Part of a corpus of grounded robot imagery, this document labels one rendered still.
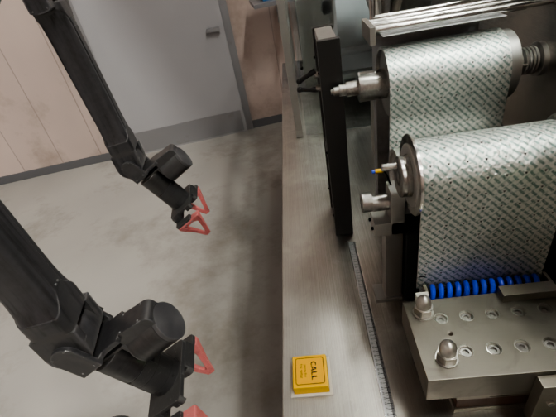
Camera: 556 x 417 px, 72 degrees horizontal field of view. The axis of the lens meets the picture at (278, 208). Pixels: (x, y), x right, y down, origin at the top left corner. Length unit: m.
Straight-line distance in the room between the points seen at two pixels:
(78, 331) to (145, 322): 0.08
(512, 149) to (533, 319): 0.30
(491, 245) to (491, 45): 0.39
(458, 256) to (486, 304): 0.10
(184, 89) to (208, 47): 0.47
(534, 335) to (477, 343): 0.09
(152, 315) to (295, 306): 0.50
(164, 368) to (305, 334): 0.39
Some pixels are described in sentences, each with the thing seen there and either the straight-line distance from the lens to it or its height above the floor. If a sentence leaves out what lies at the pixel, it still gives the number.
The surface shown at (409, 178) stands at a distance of 0.69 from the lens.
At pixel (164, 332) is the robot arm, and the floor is 1.25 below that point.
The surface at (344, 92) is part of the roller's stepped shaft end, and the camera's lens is 0.89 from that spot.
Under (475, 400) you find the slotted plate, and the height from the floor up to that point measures 0.93.
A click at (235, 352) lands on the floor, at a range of 2.05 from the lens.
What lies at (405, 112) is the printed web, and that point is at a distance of 0.87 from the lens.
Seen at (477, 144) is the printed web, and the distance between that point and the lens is 0.71.
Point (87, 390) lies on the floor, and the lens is 2.28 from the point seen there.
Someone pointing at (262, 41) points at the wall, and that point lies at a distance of 4.03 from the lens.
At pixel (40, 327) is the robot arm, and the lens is 0.54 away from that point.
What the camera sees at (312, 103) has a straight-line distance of 1.68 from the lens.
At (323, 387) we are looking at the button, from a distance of 0.82.
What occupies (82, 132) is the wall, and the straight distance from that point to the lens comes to 4.43.
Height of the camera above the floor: 1.64
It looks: 35 degrees down
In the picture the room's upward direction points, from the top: 12 degrees counter-clockwise
